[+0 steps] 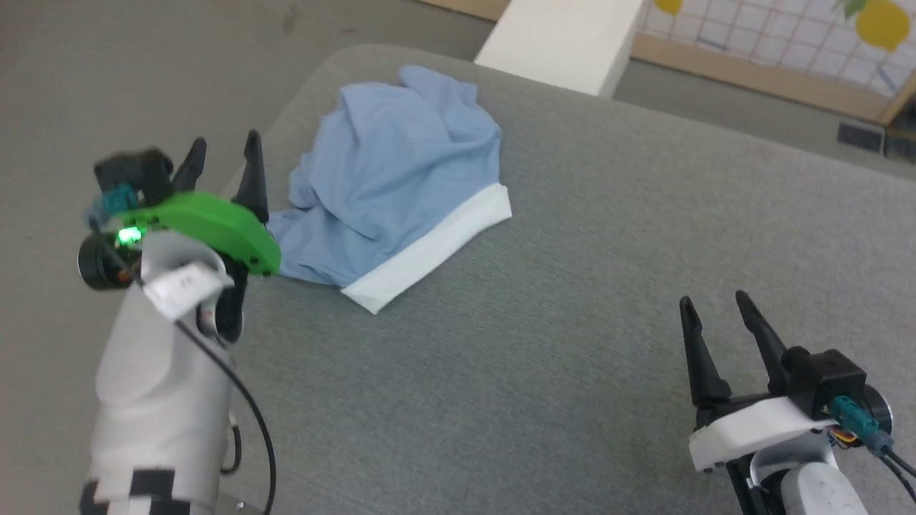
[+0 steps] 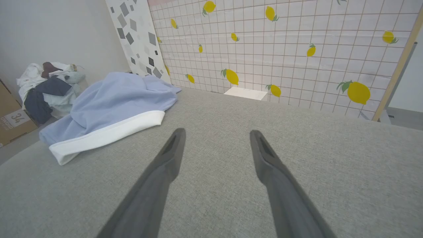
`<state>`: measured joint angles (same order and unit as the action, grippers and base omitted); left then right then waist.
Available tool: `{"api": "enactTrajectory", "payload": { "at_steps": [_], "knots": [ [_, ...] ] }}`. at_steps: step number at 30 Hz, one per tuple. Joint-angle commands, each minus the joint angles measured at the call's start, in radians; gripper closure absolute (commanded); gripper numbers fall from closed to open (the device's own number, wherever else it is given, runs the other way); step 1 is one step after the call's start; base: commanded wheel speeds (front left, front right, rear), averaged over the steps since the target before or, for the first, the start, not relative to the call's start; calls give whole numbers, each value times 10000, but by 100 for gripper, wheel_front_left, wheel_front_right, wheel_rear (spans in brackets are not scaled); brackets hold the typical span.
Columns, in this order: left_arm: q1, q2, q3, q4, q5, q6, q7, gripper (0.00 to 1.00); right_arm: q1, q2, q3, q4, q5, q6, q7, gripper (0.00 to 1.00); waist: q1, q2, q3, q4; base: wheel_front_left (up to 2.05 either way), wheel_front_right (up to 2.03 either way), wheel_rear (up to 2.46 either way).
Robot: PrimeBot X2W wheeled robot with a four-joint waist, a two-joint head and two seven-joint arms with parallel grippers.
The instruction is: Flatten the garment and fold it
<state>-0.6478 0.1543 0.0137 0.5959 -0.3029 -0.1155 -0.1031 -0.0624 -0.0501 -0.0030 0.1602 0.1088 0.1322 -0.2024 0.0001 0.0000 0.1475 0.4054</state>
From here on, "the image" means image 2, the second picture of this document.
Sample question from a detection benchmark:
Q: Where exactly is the light blue garment white hem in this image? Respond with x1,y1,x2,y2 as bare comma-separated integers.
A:
39,72,182,166

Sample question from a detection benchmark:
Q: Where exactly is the grey fabric work surface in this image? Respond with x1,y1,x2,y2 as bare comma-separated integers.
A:
0,87,423,238

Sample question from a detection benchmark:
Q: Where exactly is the lemon print grid backdrop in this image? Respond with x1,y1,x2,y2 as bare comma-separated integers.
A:
147,0,423,119

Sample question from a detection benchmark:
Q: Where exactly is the pile of mixed clothes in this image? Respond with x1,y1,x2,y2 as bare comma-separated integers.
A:
17,61,86,125

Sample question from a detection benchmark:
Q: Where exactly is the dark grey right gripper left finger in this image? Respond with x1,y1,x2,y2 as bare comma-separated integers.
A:
96,128,186,238

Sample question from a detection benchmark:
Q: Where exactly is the wooden backdrop frame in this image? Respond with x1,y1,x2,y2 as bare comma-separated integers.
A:
372,7,423,122

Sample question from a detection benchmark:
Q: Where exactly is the brown cardboard box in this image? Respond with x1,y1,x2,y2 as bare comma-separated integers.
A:
0,79,38,147

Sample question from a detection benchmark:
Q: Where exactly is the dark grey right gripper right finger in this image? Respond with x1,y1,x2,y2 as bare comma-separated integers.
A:
250,130,337,238

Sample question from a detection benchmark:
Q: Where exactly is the white board grey terrazzo print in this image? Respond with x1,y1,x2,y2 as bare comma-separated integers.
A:
105,0,172,84

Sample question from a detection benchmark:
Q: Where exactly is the plain white box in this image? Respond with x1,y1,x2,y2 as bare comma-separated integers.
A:
224,87,268,101

